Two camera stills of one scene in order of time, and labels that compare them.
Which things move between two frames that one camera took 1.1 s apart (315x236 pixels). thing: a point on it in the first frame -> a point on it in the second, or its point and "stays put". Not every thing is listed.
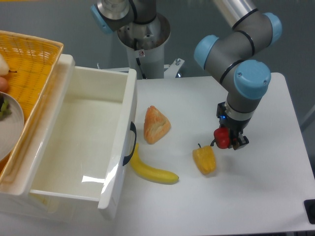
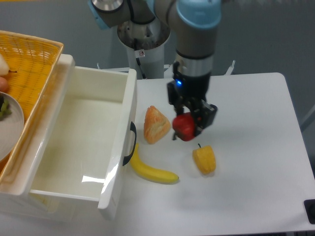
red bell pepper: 222,137 -> 183,125
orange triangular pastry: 156,125 stays put
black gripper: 236,127 -> 187,94
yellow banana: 149,174 stays put
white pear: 4,70 stays put
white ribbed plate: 12,128 stays put
